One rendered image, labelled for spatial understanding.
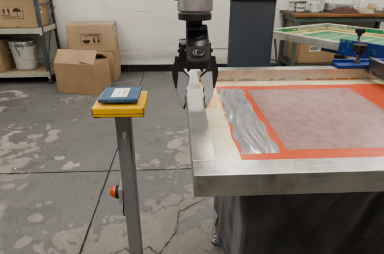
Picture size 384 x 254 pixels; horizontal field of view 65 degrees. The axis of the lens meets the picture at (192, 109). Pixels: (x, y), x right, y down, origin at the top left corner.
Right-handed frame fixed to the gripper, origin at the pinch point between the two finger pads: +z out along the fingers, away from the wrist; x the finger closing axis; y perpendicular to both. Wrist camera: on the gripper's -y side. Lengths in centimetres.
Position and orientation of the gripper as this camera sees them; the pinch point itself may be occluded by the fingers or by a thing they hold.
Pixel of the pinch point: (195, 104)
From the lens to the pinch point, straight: 69.8
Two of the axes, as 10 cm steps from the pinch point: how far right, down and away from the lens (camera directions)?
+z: 0.0, 9.2, 3.9
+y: -0.5, -3.9, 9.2
